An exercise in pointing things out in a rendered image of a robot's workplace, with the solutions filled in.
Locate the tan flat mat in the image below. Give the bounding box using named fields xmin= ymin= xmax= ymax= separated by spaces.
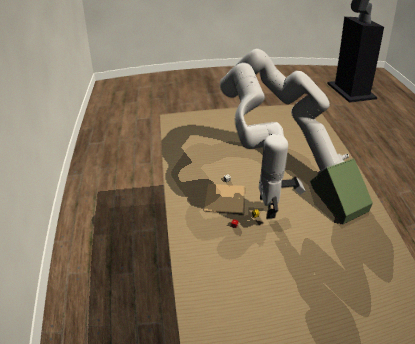
xmin=204 ymin=184 xmax=245 ymax=214

